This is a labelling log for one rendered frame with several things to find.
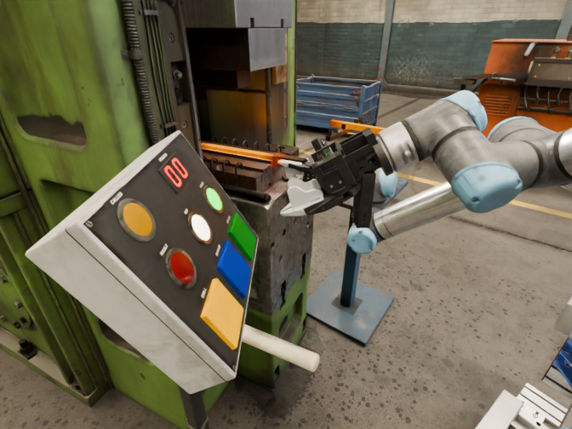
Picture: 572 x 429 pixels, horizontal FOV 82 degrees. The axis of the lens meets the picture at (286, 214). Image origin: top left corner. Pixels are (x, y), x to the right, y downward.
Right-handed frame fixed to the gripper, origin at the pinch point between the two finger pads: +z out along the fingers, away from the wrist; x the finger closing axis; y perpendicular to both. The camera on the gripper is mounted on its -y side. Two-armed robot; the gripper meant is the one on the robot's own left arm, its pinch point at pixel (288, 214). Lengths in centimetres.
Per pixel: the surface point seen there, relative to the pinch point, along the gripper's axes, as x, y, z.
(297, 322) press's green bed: -56, -80, 42
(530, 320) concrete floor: -73, -156, -59
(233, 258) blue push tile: 9.1, 1.4, 10.0
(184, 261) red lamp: 19.2, 9.8, 10.3
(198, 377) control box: 27.0, -2.8, 15.0
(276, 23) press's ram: -48, 29, -12
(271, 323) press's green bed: -30, -51, 37
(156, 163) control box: 8.1, 21.1, 10.7
